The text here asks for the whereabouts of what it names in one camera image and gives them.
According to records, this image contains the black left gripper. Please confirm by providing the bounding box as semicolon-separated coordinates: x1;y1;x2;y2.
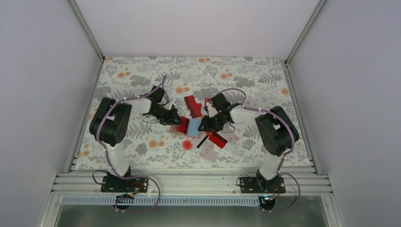
149;105;183;125

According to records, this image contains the tan leather card holder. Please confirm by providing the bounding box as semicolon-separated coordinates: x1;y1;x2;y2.
169;116;202;139

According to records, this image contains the red card pair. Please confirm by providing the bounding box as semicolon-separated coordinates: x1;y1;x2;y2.
184;95;202;118

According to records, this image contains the red VIP card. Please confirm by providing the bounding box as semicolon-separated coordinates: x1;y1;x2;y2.
204;98;213;107

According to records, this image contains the red card black stripe bottom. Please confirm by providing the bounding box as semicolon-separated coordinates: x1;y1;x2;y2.
177;116;190;135

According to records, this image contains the red card black stripe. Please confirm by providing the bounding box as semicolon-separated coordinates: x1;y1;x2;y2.
208;132;228;149
177;116;190;135

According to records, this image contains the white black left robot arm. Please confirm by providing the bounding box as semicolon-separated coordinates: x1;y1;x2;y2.
89;86;183;192

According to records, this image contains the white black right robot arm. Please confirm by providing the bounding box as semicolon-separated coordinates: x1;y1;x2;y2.
198;93;300;192

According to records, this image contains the red card black stripe right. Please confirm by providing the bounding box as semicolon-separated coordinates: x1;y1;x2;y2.
208;132;228;149

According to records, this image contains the white VIP card centre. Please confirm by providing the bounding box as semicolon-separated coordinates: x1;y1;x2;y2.
221;130;241;144

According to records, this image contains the white card black stripe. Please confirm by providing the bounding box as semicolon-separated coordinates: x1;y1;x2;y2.
181;134;209;151

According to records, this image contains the white floral card bottom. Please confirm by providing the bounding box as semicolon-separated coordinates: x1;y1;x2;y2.
200;143;219;163

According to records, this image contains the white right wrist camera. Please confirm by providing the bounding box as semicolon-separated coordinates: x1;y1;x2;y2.
204;105;218;117

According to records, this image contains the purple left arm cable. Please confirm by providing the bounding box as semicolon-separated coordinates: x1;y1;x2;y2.
95;74;161;214

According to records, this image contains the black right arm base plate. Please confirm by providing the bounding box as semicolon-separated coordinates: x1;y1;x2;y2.
239;176;286;194

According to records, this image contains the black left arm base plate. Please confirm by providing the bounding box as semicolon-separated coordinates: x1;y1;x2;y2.
100;175;148;193

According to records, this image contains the aluminium front rail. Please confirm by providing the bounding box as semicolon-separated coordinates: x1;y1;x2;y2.
51;170;333;196

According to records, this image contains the white perforated cable duct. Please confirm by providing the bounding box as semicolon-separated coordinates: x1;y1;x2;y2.
61;195;259;207

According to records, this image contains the aluminium corner post left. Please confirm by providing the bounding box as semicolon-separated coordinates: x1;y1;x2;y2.
68;0;105;62

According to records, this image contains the aluminium corner post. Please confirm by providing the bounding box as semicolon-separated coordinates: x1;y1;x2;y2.
68;0;105;62
284;0;327;68

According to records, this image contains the aluminium corner post right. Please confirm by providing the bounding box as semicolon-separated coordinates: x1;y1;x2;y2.
284;0;327;68

